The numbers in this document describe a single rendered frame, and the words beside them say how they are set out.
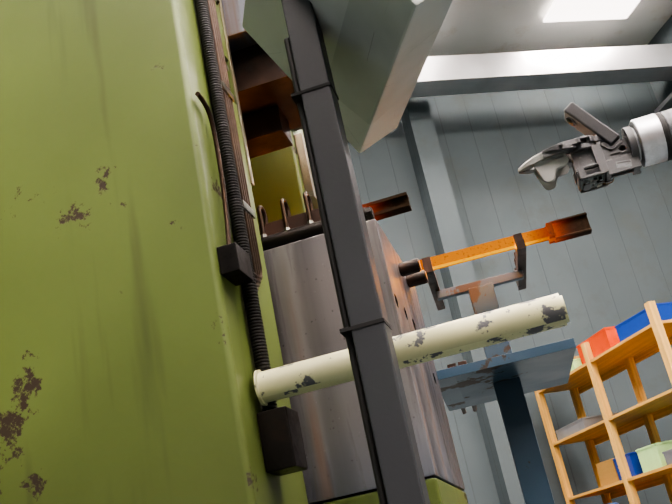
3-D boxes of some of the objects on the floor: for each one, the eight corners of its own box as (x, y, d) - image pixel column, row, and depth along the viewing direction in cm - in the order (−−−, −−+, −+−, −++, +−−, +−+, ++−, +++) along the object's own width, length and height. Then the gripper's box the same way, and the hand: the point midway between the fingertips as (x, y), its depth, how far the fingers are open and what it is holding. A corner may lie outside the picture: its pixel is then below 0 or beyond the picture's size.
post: (530, 939, 81) (315, 1, 120) (528, 958, 77) (307, -16, 117) (488, 945, 82) (288, 10, 121) (484, 964, 78) (279, -6, 117)
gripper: (644, 158, 154) (526, 192, 158) (641, 178, 163) (529, 210, 166) (629, 117, 157) (513, 151, 161) (626, 138, 166) (516, 170, 169)
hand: (524, 166), depth 164 cm, fingers closed
